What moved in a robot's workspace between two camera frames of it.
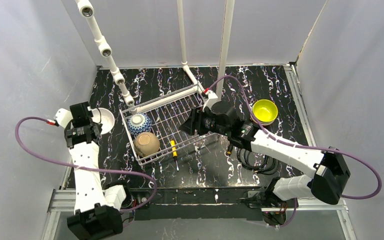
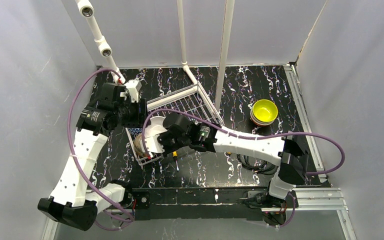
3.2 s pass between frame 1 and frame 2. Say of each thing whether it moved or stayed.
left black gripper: moved
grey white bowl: moved
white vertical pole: stayed
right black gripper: moved
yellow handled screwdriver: stayed
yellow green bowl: stayed
